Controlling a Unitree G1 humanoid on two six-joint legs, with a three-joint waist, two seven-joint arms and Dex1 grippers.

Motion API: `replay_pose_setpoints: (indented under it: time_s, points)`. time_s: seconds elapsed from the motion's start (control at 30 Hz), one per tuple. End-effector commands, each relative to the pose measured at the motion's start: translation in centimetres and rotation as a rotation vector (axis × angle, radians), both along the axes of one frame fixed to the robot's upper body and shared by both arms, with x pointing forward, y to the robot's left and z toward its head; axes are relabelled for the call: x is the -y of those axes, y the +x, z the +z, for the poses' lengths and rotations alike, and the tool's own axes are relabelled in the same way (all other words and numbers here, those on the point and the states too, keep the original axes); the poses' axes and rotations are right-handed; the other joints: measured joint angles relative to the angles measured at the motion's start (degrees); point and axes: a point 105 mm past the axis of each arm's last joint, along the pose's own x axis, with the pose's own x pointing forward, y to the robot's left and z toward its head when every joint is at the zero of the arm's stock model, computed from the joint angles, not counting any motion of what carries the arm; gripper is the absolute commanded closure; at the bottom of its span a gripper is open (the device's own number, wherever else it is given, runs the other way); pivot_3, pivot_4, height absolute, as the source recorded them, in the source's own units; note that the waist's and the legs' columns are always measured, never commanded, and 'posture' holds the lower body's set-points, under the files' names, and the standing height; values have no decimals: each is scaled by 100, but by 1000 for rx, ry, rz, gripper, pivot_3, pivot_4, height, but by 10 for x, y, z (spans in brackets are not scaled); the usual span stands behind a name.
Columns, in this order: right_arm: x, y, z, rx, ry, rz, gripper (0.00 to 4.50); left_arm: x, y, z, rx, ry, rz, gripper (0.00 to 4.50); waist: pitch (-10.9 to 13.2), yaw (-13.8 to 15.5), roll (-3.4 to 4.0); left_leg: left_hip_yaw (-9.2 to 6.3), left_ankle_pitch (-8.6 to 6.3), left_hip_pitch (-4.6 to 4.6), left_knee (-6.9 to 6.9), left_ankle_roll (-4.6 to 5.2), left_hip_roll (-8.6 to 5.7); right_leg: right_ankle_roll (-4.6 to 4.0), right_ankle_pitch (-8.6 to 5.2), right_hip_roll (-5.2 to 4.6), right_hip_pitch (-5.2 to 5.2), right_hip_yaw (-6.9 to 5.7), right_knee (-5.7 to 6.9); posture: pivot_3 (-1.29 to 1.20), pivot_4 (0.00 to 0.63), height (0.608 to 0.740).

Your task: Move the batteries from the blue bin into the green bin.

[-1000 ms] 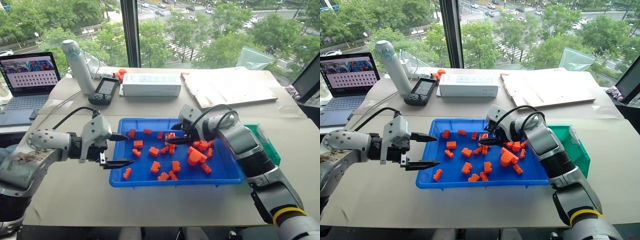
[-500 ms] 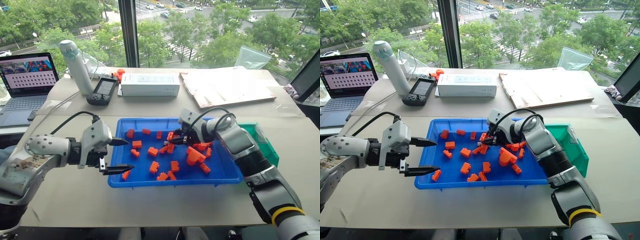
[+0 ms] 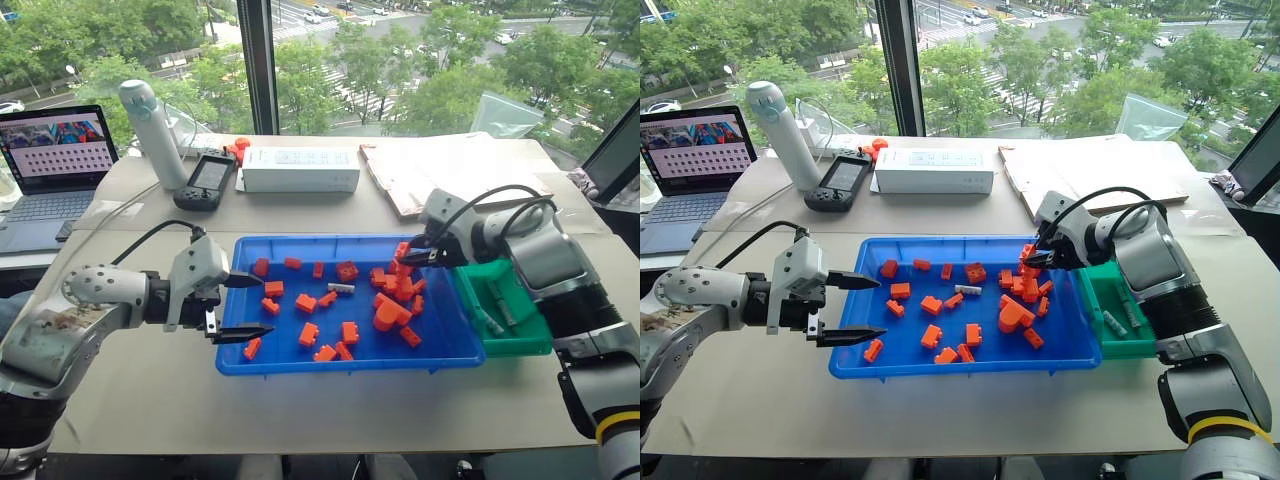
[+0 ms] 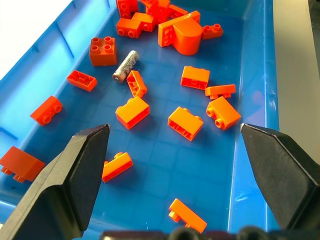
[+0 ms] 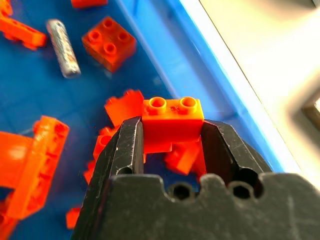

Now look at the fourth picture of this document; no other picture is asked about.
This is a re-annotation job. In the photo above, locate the orange two-stud brick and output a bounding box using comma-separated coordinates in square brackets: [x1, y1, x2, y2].
[0, 145, 46, 184]
[66, 69, 98, 92]
[204, 84, 237, 100]
[139, 0, 171, 8]
[101, 151, 134, 184]
[145, 0, 171, 25]
[205, 95, 242, 132]
[130, 11, 155, 33]
[115, 17, 143, 40]
[167, 4, 189, 21]
[126, 69, 148, 99]
[180, 65, 211, 91]
[114, 96, 151, 131]
[168, 198, 208, 234]
[167, 106, 204, 143]
[30, 95, 64, 127]
[201, 23, 224, 41]

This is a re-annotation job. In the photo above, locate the blue plastic bin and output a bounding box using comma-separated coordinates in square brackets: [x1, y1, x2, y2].
[0, 0, 281, 236]

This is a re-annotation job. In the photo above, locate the large orange rounded brick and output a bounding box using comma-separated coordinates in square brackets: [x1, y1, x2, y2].
[157, 10, 203, 56]

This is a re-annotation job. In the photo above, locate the orange square four-stud brick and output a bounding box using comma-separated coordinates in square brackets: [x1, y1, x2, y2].
[89, 36, 118, 67]

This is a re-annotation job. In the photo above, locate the silver AA battery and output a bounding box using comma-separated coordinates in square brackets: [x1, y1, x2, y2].
[112, 50, 140, 84]

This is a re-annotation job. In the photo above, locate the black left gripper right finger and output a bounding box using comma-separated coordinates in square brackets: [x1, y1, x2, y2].
[239, 123, 320, 231]

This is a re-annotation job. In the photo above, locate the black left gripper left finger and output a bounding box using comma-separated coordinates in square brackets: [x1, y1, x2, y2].
[0, 123, 111, 240]

